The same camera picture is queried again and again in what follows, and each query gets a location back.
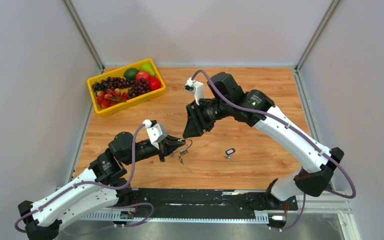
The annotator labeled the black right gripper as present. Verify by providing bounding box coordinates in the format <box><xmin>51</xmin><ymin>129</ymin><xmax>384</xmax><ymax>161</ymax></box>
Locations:
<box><xmin>183</xmin><ymin>97</ymin><xmax>232</xmax><ymax>139</ymax></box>

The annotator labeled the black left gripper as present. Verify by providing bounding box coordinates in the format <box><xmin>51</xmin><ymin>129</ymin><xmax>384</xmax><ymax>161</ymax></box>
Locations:
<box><xmin>122</xmin><ymin>133</ymin><xmax>186</xmax><ymax>166</ymax></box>

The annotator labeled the silver keyring with keys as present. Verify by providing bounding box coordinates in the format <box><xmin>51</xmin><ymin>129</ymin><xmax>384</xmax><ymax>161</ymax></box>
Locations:
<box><xmin>169</xmin><ymin>138</ymin><xmax>193</xmax><ymax>165</ymax></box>

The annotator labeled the black-tagged silver key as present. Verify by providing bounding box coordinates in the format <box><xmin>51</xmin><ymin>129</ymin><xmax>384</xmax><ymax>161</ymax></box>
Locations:
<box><xmin>224</xmin><ymin>148</ymin><xmax>236</xmax><ymax>162</ymax></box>

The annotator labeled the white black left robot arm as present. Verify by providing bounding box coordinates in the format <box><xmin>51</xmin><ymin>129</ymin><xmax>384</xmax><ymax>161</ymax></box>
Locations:
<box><xmin>14</xmin><ymin>131</ymin><xmax>187</xmax><ymax>240</ymax></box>

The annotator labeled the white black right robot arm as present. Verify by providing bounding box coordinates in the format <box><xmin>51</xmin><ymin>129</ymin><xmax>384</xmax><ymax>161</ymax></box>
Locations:
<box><xmin>182</xmin><ymin>72</ymin><xmax>344</xmax><ymax>209</ymax></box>

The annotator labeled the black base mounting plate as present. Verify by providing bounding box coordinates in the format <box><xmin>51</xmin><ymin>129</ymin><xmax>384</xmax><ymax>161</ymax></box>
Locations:
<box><xmin>116</xmin><ymin>188</ymin><xmax>298</xmax><ymax>220</ymax></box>

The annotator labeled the bright red tomato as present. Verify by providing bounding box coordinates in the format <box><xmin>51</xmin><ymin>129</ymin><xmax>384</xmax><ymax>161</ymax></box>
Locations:
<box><xmin>148</xmin><ymin>76</ymin><xmax>162</xmax><ymax>91</ymax></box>

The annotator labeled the red pink apple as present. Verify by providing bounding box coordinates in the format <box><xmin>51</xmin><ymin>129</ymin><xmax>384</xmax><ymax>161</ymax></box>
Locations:
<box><xmin>135</xmin><ymin>71</ymin><xmax>151</xmax><ymax>81</ymax></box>

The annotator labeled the yellow plastic fruit tray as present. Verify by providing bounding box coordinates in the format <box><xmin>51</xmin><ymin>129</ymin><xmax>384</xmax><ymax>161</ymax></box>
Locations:
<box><xmin>86</xmin><ymin>58</ymin><xmax>166</xmax><ymax>117</ymax></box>

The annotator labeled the green pear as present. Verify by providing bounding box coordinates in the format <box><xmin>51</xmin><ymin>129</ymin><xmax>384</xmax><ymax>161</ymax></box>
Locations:
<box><xmin>139</xmin><ymin>62</ymin><xmax>156</xmax><ymax>77</ymax></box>

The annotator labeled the red cherries cluster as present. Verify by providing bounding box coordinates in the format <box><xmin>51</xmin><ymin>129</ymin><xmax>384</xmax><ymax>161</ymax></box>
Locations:
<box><xmin>95</xmin><ymin>88</ymin><xmax>129</xmax><ymax>109</ymax></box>

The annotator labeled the dark green avocado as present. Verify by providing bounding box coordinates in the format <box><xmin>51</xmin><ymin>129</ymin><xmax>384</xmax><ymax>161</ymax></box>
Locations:
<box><xmin>123</xmin><ymin>67</ymin><xmax>139</xmax><ymax>80</ymax></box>

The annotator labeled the dark purple grape bunch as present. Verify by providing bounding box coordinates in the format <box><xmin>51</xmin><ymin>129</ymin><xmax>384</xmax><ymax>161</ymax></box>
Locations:
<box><xmin>91</xmin><ymin>77</ymin><xmax>136</xmax><ymax>93</ymax></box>

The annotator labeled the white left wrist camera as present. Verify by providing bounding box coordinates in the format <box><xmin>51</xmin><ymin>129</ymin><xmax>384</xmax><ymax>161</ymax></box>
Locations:
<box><xmin>142</xmin><ymin>119</ymin><xmax>168</xmax><ymax>150</ymax></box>

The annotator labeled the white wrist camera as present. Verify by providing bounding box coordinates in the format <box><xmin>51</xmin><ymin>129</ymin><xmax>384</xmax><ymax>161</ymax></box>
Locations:
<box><xmin>142</xmin><ymin>119</ymin><xmax>168</xmax><ymax>150</ymax></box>
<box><xmin>183</xmin><ymin>77</ymin><xmax>205</xmax><ymax>106</ymax></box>

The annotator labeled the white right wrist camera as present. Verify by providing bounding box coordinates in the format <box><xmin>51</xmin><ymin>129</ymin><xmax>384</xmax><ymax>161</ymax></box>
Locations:
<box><xmin>183</xmin><ymin>77</ymin><xmax>205</xmax><ymax>106</ymax></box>

